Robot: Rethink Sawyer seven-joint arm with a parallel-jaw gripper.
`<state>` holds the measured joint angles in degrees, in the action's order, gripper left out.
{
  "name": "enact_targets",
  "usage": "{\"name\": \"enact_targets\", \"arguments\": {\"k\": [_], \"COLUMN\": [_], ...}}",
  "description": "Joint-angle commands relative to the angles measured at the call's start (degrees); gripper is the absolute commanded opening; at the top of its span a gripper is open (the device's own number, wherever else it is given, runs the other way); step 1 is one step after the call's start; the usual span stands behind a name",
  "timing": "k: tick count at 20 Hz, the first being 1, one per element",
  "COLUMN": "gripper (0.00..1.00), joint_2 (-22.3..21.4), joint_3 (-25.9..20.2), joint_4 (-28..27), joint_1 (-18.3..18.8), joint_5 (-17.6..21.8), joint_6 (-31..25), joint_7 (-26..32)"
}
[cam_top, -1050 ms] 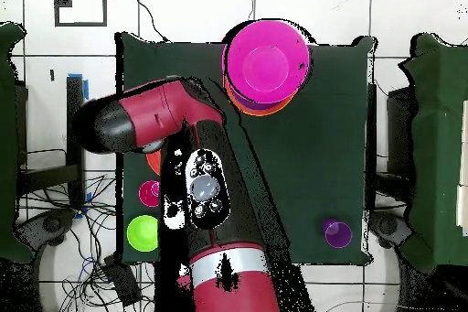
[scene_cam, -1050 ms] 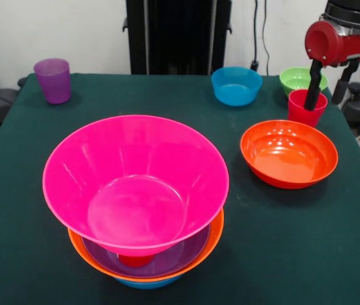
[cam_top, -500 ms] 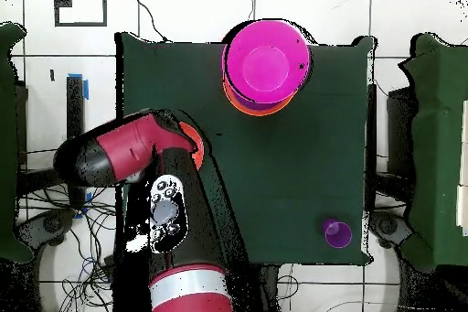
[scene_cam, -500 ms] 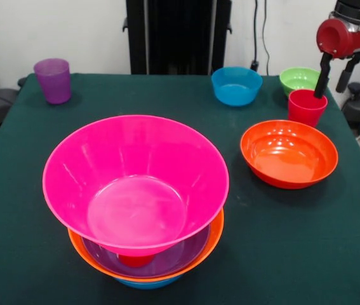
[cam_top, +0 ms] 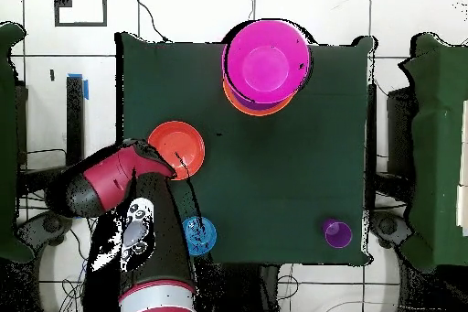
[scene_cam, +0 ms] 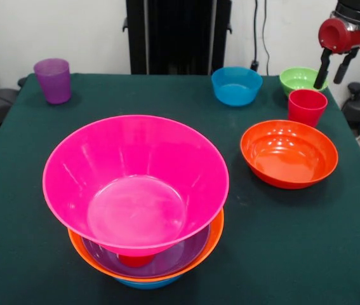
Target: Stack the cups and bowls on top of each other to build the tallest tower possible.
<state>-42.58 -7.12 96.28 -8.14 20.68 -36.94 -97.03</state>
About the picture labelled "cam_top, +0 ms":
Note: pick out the purple bowl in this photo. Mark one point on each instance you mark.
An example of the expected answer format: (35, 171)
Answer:
(256, 106)

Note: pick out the orange bowl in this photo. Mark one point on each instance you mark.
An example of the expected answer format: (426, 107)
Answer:
(234, 101)

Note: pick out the pink bowl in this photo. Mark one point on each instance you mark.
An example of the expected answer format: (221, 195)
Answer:
(267, 63)

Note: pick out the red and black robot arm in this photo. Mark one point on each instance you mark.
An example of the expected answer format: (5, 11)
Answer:
(161, 246)

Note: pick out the dark green tablecloth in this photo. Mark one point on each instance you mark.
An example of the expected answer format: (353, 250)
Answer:
(274, 180)

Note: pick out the red-orange bowl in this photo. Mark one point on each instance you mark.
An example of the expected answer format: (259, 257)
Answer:
(182, 143)

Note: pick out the small blue bowl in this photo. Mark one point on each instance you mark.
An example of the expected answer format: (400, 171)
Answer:
(204, 235)

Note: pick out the purple cup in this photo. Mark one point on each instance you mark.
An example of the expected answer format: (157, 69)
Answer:
(338, 235)

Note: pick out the blue tape strip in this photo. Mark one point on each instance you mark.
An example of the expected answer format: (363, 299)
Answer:
(86, 90)

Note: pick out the black stand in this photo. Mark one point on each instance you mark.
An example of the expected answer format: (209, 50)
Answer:
(75, 125)
(400, 125)

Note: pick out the black wheeled base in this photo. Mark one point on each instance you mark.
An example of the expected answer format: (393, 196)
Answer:
(387, 226)
(47, 228)

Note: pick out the green cloth side table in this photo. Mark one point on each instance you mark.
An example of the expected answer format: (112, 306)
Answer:
(438, 143)
(7, 143)

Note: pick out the white box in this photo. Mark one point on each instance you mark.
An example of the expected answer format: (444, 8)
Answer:
(464, 209)

